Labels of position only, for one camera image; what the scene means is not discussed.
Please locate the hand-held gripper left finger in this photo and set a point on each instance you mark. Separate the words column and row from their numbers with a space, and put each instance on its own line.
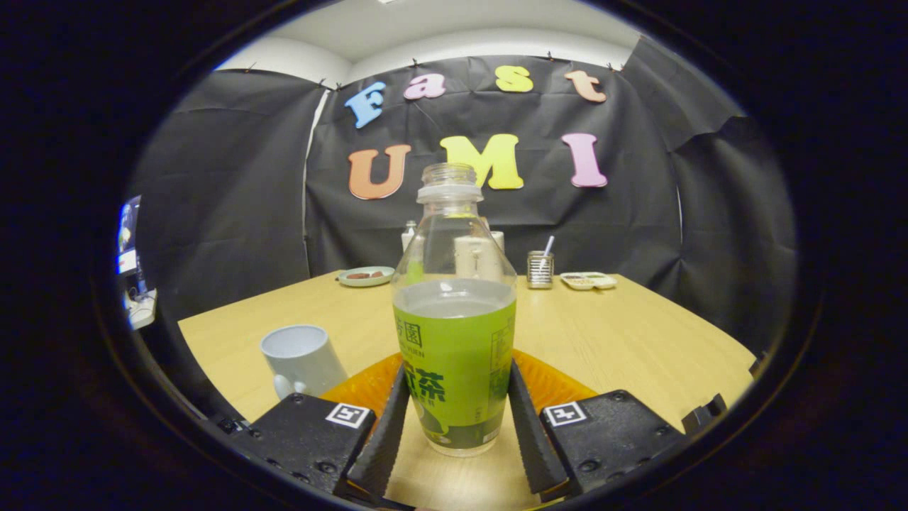
column 386, row 440

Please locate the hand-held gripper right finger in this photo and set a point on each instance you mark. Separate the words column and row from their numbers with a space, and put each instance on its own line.
column 535, row 440

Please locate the green label juice bottle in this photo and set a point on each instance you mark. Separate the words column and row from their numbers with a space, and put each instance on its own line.
column 454, row 355

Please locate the pale blue cup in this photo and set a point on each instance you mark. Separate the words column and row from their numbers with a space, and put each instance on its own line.
column 305, row 362

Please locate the small white capped bottle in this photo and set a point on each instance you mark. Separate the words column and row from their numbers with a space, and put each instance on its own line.
column 409, row 234

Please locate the wooden table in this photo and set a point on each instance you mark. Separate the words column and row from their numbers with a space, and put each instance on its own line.
column 603, row 333

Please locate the pale green plate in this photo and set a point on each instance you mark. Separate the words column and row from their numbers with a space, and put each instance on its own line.
column 369, row 281

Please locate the metal mesh holder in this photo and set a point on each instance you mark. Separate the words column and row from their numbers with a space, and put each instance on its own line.
column 540, row 273

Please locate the white divided tray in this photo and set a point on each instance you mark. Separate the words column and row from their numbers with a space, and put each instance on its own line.
column 589, row 281

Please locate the pale straw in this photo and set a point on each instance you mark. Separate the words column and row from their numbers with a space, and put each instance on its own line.
column 548, row 245

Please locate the white toaster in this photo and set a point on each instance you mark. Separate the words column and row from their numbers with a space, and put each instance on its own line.
column 499, row 240

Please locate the black backdrop cloth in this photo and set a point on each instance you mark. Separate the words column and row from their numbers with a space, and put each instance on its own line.
column 553, row 220

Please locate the white side desk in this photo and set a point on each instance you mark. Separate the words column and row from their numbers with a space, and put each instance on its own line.
column 142, row 312

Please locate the computer monitor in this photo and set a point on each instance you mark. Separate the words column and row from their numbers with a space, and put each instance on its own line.
column 128, row 234

